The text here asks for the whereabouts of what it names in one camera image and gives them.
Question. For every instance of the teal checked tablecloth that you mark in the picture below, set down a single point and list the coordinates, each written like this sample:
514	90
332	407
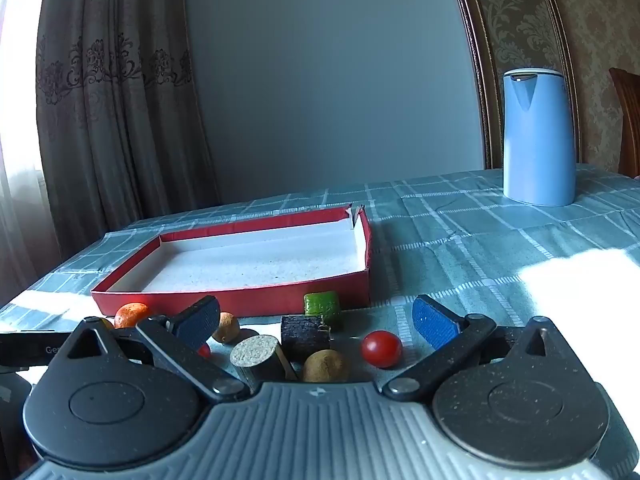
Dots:
450	240

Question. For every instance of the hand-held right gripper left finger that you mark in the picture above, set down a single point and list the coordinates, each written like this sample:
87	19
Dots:
200	321

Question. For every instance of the ornate wall frame moulding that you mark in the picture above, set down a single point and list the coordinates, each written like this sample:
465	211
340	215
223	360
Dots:
492	85

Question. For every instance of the green toy fruit piece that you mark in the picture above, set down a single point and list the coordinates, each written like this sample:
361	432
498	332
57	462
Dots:
323	305

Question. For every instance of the blue electric kettle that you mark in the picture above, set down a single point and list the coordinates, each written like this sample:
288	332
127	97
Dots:
537	140

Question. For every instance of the brown kiwi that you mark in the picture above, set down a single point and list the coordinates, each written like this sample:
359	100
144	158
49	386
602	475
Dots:
325	366

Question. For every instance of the brown wooden chair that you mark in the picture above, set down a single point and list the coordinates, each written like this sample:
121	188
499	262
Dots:
629	120

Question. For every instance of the orange mandarin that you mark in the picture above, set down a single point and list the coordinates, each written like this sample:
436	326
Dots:
131	314

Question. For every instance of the red cardboard box tray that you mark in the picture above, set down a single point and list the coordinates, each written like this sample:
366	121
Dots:
260	262

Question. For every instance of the white sheer curtain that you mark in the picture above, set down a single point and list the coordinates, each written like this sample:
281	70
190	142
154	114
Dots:
17	135

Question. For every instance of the brown patterned curtain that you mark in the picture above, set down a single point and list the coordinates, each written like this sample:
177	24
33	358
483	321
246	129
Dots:
115	100

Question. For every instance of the dark rough cylinder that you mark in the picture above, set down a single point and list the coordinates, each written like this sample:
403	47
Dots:
304	338

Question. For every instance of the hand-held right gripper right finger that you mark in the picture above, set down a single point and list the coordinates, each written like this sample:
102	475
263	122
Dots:
432	322

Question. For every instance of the red cherry tomato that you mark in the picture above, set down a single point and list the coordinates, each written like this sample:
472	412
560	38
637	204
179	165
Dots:
381	349
204	351

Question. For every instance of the beige-topped brown cylinder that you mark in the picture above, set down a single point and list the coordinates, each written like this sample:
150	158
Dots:
257	357

